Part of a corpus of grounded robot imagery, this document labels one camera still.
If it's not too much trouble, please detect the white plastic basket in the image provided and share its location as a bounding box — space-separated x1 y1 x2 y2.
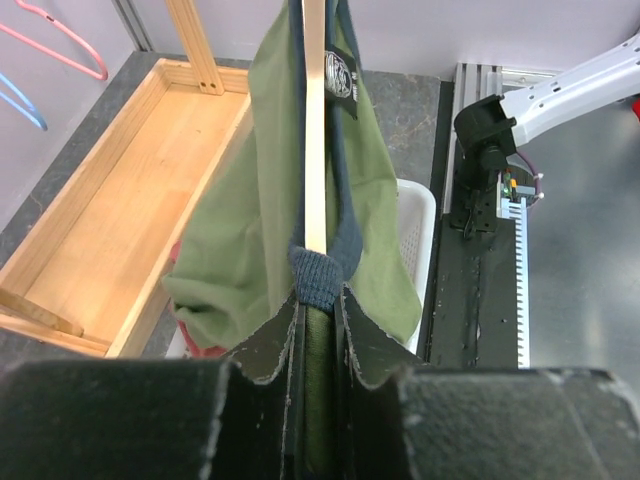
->
165 179 437 359

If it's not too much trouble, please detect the beige wooden hanger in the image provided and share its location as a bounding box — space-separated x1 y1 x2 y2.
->
301 0 327 254

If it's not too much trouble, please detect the wooden clothes rack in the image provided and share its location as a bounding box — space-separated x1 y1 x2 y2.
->
1 1 252 358

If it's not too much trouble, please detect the slotted cable duct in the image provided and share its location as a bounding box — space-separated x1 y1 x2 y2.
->
500 198 531 369

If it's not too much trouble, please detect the pink wire hanger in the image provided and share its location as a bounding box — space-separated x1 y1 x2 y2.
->
1 1 110 82

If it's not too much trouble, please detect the green tank top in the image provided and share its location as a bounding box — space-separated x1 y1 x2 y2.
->
164 1 422 474

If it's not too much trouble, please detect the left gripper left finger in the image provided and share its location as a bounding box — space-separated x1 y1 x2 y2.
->
1 298 300 479

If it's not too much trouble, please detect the blue wire hanger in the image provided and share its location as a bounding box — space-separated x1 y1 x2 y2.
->
0 74 48 131

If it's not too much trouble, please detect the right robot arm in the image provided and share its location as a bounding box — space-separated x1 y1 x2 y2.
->
452 35 639 200

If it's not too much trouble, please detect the dusty rose tank top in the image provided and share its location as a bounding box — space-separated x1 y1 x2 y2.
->
169 240 227 358

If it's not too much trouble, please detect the aluminium wall profile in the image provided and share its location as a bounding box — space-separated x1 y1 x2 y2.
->
113 0 154 52

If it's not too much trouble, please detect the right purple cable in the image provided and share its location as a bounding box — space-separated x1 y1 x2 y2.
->
514 149 546 206

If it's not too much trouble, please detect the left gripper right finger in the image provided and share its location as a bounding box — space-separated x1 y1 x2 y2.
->
335 289 639 479

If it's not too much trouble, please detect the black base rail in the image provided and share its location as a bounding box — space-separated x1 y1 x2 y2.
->
424 80 518 370

